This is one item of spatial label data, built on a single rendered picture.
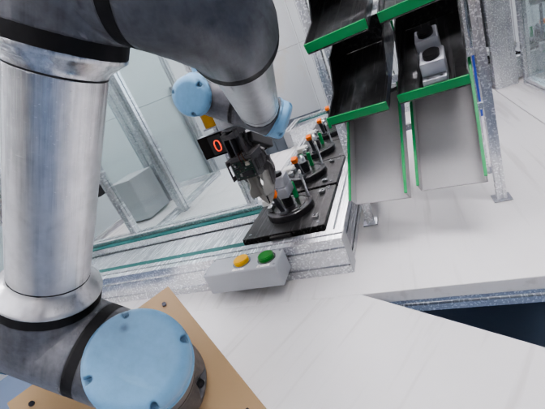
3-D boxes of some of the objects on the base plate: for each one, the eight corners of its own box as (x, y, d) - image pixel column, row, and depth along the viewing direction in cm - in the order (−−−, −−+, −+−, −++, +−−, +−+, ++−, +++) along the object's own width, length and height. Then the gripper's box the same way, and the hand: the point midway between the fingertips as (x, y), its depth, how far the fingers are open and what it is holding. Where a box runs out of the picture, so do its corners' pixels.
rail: (354, 272, 81) (341, 234, 77) (101, 304, 118) (83, 280, 114) (356, 258, 86) (343, 221, 82) (112, 294, 123) (95, 269, 119)
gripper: (209, 139, 76) (246, 218, 84) (243, 127, 73) (279, 211, 80) (224, 127, 83) (257, 202, 91) (256, 116, 80) (288, 195, 87)
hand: (269, 197), depth 88 cm, fingers closed
